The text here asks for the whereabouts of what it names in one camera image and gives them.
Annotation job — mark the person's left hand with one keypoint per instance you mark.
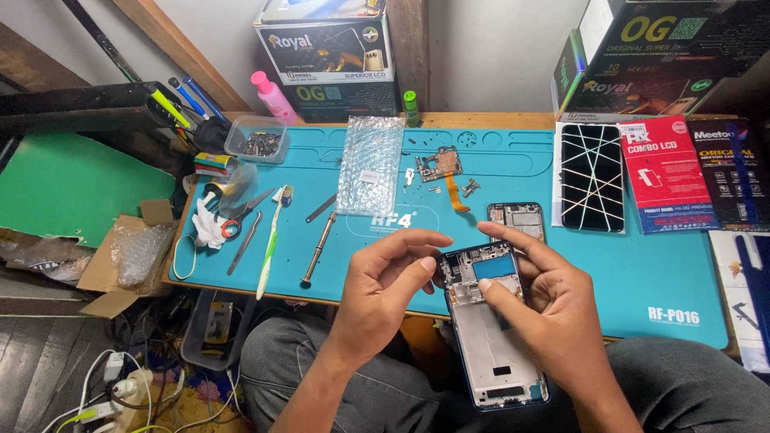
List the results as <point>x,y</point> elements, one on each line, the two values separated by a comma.
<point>367,294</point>

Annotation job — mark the person's right hand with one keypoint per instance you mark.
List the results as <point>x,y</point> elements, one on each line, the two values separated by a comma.
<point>559,325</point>

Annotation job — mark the blue phone frame with screen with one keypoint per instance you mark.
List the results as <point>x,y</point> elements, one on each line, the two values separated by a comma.
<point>490,355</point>

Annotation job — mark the metal screwdriver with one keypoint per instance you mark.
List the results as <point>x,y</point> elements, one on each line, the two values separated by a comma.
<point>319,248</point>

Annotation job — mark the teal silicone repair mat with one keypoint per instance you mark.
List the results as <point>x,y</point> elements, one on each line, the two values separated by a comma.
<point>601,270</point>

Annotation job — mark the flat metal spudger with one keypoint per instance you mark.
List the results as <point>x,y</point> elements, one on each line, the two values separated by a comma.
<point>320,208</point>

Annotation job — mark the green and white toothbrush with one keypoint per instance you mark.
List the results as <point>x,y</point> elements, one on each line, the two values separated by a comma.
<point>269,246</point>

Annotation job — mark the small silver metal shield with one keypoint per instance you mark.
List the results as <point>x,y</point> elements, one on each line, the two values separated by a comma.
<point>409,177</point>

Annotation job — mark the grey metal tweezers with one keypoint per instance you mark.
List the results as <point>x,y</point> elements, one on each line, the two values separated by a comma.
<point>245,243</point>

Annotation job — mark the clear bubble wrap bag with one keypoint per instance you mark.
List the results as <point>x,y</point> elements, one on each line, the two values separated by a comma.
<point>370,162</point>

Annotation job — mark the person's grey trousers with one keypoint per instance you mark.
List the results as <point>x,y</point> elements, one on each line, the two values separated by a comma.
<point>692,391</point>

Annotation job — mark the small metal phone part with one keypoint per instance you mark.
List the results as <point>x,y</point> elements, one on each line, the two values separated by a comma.
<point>470,187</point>

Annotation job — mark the phone motherboard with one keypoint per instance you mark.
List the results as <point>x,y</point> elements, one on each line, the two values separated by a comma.
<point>439,163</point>

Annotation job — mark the black phone display with tape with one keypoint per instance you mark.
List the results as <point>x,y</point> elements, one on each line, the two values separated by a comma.
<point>592,177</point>

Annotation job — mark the clear plastic bin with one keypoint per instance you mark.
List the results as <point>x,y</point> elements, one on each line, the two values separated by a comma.
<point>207,337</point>

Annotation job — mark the clear plastic bag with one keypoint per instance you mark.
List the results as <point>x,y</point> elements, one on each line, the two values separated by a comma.
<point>239,189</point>

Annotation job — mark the crumpled white tissue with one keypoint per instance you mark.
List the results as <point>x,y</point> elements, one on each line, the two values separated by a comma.
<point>207,225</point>

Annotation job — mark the white and blue box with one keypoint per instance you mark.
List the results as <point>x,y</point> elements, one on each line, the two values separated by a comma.
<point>743,300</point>

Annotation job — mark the red display box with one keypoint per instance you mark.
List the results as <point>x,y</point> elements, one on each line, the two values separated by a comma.
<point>668,174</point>

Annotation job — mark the clear plastic parts container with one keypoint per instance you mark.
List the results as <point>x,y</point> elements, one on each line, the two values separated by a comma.
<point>257,141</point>

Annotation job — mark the small green bottle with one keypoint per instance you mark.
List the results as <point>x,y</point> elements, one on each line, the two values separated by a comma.
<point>411,109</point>

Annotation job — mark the beige rubber band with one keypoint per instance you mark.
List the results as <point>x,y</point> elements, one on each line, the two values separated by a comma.
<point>174,258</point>

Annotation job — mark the yellow small packet stack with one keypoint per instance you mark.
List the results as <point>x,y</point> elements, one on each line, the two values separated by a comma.
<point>213,163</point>

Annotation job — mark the pink plastic bottle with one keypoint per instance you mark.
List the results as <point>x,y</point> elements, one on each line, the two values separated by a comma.
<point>274,96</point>

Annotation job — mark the black cloth pouch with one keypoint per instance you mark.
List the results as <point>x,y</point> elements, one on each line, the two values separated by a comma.
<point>212,133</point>

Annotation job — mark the black display box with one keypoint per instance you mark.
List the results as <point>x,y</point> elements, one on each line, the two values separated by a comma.
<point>734,174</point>

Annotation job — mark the crumpled bubble wrap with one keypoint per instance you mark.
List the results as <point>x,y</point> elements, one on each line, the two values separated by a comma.
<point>138,252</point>

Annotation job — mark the stack of black cartons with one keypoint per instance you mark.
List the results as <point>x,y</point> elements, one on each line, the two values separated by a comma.
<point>328,60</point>

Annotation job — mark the black carton with gold print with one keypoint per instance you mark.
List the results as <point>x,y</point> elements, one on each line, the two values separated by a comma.
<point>625,96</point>

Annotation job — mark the white power strip with plugs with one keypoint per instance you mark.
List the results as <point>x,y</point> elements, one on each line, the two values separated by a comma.
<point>123,388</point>

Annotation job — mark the open cardboard box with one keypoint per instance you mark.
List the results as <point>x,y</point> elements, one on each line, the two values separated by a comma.
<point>99,273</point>

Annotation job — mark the yellow-green pen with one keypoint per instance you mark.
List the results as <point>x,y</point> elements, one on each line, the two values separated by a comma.
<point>169,108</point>

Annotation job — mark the slanted wooden beam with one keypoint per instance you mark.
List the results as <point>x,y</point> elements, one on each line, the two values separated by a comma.
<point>180,51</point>

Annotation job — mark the large black carton green print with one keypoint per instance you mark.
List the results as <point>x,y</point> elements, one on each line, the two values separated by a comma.
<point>674,36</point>

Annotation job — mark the green board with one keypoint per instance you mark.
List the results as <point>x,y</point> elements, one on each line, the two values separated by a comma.
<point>72,186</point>

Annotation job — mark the crumpled plastic bag with print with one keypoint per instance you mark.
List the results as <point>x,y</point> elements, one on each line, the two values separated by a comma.
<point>42,255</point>

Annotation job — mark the dark phone middle frame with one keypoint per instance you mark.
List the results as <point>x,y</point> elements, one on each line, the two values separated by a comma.
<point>523,217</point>

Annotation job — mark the wooden post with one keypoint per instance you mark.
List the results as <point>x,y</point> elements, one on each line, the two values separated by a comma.
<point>409,48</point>

